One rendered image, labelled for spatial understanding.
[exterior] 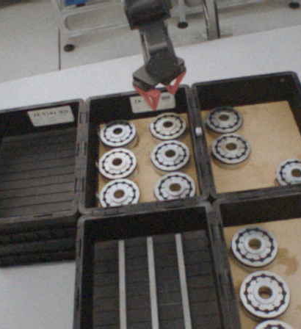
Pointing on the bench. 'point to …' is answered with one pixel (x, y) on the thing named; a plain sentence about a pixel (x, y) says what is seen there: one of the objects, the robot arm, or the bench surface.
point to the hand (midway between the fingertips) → (162, 98)
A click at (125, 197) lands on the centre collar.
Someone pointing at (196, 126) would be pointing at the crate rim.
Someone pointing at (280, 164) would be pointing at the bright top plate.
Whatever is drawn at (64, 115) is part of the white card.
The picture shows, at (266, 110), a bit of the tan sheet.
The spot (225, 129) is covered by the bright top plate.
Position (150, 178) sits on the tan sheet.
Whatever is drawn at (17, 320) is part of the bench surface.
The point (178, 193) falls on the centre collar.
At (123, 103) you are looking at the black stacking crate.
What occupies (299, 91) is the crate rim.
